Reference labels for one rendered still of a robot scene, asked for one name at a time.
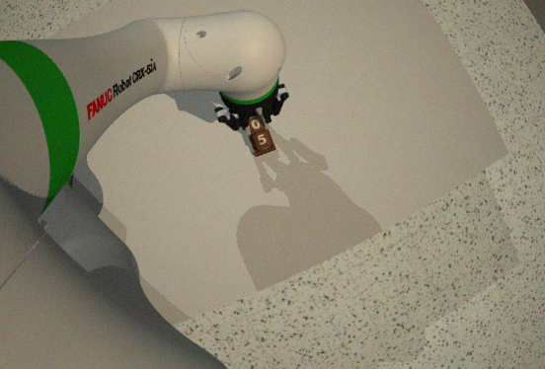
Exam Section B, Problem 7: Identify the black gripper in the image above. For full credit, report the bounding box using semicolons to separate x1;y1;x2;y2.
215;84;289;136

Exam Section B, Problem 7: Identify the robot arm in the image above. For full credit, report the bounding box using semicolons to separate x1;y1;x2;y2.
0;10;286;369

